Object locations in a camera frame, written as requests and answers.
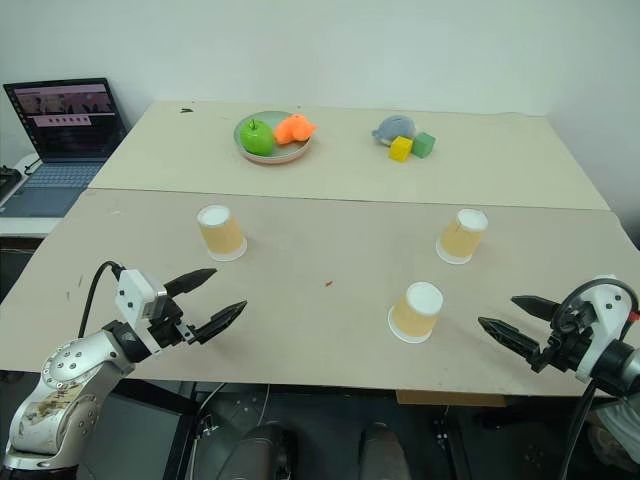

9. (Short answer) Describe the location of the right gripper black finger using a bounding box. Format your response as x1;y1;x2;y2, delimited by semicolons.
477;315;545;363
510;294;563;322

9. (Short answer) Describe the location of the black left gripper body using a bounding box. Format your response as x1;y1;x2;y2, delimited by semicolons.
146;294;199;350

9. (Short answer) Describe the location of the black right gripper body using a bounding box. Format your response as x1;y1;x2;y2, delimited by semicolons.
530;303;601;375

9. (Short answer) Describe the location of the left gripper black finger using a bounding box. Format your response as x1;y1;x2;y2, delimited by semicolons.
188;299;249;346
163;267;219;300

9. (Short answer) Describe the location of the tan paper cup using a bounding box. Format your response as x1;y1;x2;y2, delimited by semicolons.
387;281;445;345
196;203;249;263
435;208;489;265

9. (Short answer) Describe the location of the brown cardboard strip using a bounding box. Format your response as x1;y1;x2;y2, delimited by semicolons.
396;389;507;407

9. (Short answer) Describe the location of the grey cloth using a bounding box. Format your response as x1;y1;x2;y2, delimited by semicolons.
587;397;640;469

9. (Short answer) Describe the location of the black table leg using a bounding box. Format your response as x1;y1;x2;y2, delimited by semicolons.
168;382;201;480
432;403;472;480

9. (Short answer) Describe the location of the dark rounded shape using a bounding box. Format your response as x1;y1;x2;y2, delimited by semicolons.
227;422;297;480

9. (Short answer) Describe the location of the pale green plate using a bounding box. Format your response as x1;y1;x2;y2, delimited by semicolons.
232;109;317;166

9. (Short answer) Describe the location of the green apple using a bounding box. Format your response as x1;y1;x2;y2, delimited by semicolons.
238;117;276;155

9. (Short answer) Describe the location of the grey rounded shape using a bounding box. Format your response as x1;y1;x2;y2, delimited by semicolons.
359;422;410;480

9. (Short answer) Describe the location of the orange plush toy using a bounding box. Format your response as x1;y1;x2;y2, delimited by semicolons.
273;113;320;147

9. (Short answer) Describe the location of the green cube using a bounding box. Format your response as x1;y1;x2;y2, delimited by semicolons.
411;131;436;160

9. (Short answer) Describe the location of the open blue-grey laptop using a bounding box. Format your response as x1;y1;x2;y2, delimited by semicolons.
0;77;129;219

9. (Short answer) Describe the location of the yellow cube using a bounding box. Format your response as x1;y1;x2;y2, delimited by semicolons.
388;135;414;163

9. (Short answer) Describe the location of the blue-grey plush whale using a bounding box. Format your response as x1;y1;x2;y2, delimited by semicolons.
370;114;417;147

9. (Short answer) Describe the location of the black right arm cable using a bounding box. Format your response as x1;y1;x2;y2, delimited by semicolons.
557;382;600;480
549;278;640;334

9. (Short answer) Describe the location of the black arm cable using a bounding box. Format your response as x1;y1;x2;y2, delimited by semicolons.
549;278;640;334
557;382;600;480
77;260;125;339

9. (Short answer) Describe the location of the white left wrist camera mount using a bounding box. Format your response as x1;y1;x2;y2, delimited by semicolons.
113;268;169;357

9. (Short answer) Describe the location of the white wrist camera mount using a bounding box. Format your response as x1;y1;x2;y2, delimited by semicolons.
574;273;637;384
113;268;169;357

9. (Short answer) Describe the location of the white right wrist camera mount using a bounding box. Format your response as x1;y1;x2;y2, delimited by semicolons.
574;273;637;384

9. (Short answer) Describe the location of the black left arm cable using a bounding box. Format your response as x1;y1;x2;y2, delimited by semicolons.
77;260;125;339

